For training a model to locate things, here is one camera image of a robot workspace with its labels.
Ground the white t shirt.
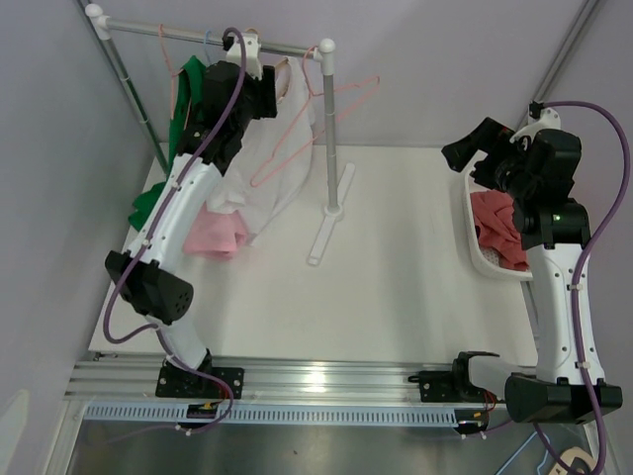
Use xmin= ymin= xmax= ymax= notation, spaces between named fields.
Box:
xmin=205 ymin=57 xmax=315 ymax=243

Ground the white slotted cable duct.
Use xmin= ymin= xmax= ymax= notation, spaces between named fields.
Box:
xmin=84 ymin=402 xmax=485 ymax=428

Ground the aluminium rail frame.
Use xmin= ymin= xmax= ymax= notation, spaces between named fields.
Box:
xmin=63 ymin=351 xmax=603 ymax=409

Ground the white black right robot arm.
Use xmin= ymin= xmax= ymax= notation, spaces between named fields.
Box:
xmin=441 ymin=118 xmax=623 ymax=425

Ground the green t shirt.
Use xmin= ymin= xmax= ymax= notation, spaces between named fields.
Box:
xmin=128 ymin=55 xmax=206 ymax=231

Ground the white perforated plastic basket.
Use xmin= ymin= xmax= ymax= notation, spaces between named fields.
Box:
xmin=463 ymin=168 xmax=532 ymax=282

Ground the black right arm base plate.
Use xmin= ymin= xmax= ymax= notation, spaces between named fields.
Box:
xmin=407 ymin=370 xmax=491 ymax=404

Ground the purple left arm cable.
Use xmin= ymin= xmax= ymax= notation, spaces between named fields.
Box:
xmin=102 ymin=26 xmax=246 ymax=436

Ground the wooden hanger on floor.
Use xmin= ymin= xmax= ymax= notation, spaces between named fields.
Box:
xmin=548 ymin=446 xmax=596 ymax=475

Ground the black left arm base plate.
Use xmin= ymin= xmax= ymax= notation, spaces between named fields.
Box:
xmin=155 ymin=365 xmax=244 ymax=400

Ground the blue hanger on floor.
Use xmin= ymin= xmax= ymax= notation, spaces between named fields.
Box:
xmin=496 ymin=430 xmax=552 ymax=475

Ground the beige wooden hanger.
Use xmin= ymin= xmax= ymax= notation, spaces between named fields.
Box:
xmin=246 ymin=28 xmax=293 ymax=104

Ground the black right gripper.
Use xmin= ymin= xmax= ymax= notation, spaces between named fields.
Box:
xmin=441 ymin=119 xmax=536 ymax=202

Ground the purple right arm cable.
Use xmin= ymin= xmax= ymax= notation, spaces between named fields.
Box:
xmin=528 ymin=99 xmax=633 ymax=475

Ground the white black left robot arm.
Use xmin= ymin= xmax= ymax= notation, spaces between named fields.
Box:
xmin=105 ymin=61 xmax=277 ymax=397

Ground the pink t shirt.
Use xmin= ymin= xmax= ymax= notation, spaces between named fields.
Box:
xmin=183 ymin=205 xmax=248 ymax=260

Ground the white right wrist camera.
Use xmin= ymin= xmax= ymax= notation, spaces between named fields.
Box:
xmin=509 ymin=101 xmax=561 ymax=143

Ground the coral red t shirt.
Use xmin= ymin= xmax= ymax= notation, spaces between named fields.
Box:
xmin=470 ymin=190 xmax=529 ymax=271

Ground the silver white clothes rack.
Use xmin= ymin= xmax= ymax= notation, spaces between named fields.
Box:
xmin=79 ymin=1 xmax=355 ymax=266

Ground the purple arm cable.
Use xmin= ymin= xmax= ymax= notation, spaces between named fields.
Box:
xmin=102 ymin=26 xmax=246 ymax=436
xmin=528 ymin=99 xmax=633 ymax=475

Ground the blue plastic hanger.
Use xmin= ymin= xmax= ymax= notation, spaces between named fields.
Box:
xmin=203 ymin=29 xmax=212 ymax=64

